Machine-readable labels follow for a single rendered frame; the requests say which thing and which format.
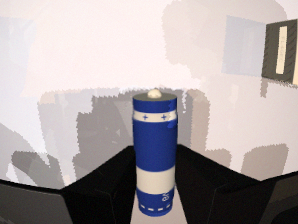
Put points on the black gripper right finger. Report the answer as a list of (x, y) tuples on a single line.
[(213, 194)]

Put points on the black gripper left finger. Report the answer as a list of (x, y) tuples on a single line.
[(104, 196)]

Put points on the blue and white battery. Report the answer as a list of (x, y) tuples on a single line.
[(155, 142)]

